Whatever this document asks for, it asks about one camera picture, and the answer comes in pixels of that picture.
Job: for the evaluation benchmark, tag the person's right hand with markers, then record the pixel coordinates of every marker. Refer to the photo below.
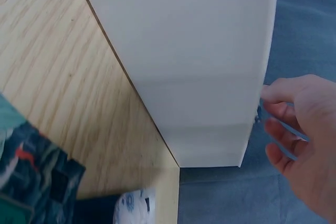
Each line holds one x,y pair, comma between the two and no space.
315,142

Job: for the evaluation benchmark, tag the white and blue patterned cloth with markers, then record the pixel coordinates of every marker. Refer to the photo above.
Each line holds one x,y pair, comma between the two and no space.
135,204

